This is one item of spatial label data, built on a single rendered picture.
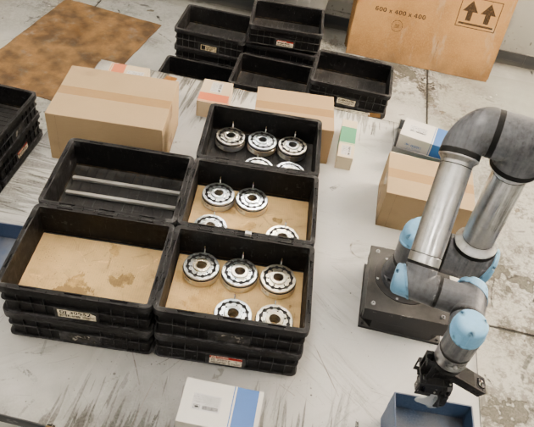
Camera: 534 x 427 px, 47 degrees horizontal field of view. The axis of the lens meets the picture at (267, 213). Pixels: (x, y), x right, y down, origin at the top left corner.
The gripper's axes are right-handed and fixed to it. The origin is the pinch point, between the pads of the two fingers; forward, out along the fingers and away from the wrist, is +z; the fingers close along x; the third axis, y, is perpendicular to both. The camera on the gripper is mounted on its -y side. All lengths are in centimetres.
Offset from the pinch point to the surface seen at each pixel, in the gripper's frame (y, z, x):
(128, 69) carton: 117, 5, -128
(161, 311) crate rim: 71, -11, -5
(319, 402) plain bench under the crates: 26.6, 12.3, -1.0
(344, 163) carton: 25, 10, -99
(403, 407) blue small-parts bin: 6.1, 4.5, 0.2
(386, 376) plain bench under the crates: 8.4, 12.4, -12.7
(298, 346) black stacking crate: 35.4, -2.7, -7.6
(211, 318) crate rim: 59, -11, -6
